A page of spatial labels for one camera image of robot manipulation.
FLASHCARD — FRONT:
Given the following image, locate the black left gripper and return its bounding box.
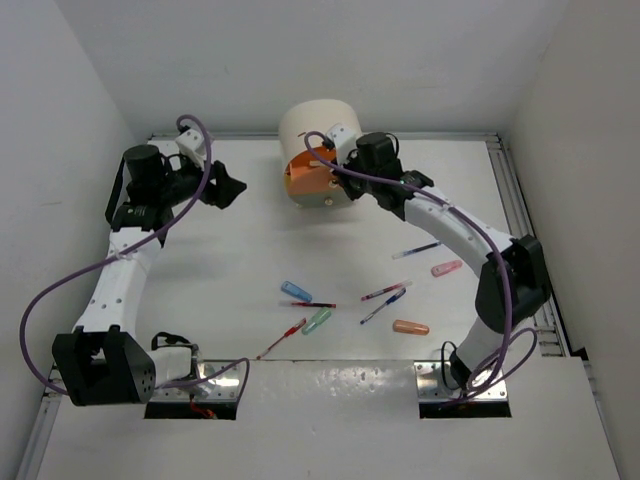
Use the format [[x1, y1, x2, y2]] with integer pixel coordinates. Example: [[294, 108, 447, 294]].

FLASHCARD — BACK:
[[155, 151, 244, 209]]

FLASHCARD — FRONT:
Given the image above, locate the orange top drawer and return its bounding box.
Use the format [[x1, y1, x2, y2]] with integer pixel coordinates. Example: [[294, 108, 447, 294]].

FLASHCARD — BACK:
[[284, 147, 339, 197]]

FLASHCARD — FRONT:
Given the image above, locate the cream drawer cabinet shell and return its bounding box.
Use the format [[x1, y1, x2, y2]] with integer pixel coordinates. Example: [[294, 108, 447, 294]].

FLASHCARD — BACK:
[[279, 99, 362, 180]]

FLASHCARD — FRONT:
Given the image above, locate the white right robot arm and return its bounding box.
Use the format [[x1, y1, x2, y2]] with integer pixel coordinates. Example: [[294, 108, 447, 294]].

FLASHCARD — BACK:
[[329, 128, 551, 388]]

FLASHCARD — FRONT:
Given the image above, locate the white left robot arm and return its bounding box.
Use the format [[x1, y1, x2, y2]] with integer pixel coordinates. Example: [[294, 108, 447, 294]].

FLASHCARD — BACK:
[[52, 144, 247, 406]]

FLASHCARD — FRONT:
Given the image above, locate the blue refill pen clear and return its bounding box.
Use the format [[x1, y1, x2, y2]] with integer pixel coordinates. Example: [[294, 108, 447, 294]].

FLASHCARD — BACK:
[[391, 241, 441, 260]]

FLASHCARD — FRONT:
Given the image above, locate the blue correction tape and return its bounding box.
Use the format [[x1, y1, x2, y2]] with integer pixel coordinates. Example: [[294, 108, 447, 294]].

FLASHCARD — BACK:
[[280, 281, 313, 302]]

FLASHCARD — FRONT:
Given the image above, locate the pink correction tape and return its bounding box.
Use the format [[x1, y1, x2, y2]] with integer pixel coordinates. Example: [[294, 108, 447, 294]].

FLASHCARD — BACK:
[[431, 260, 464, 278]]

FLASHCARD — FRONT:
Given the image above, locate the blue gel pen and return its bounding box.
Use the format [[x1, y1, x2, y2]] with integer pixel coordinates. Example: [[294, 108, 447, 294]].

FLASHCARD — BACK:
[[359, 287, 406, 325]]

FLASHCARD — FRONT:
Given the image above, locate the pink red gel pen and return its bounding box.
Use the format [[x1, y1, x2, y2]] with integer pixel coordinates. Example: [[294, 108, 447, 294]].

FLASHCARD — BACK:
[[360, 280, 413, 302]]

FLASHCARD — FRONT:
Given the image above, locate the red pen dark cap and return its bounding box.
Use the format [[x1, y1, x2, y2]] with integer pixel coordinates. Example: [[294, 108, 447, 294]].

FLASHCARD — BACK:
[[289, 301, 337, 309]]

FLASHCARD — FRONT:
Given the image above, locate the red pen clear clip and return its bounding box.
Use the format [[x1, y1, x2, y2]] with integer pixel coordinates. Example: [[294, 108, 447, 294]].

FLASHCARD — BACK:
[[256, 318, 307, 360]]

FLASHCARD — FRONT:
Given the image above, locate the green correction tape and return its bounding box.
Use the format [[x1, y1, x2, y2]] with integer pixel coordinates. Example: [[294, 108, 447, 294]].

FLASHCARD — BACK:
[[302, 307, 332, 335]]

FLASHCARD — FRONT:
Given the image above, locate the orange correction tape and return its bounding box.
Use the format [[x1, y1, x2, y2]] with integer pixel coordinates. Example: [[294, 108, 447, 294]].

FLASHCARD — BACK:
[[392, 319, 430, 336]]

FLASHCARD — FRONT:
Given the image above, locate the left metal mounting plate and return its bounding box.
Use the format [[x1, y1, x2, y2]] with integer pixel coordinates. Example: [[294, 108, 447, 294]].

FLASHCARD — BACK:
[[151, 359, 250, 403]]

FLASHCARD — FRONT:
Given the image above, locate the metal mounting plate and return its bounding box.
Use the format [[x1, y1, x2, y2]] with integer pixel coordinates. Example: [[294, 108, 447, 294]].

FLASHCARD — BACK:
[[414, 361, 508, 403], [151, 359, 250, 403]]

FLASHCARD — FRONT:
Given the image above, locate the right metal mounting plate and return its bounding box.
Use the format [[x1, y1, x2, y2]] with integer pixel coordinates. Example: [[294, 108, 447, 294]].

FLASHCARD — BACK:
[[414, 361, 508, 403]]

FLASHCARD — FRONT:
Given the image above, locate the white front shelf board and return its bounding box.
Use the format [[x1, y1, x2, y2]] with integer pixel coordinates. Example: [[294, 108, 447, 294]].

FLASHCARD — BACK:
[[39, 358, 618, 479]]

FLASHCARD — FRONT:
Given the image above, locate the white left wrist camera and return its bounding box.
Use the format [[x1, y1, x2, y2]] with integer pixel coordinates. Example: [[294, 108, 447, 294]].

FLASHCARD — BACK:
[[175, 128, 207, 170]]

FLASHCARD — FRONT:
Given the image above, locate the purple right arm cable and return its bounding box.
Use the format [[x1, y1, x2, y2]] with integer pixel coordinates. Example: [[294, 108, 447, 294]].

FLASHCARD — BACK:
[[304, 130, 539, 404]]

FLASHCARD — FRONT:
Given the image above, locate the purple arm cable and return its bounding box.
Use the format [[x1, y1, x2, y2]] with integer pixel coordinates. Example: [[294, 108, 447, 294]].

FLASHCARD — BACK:
[[304, 130, 539, 404], [19, 114, 251, 401]]

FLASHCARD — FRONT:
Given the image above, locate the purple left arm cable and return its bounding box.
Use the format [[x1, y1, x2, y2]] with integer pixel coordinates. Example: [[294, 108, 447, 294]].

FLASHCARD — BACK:
[[19, 114, 251, 401]]

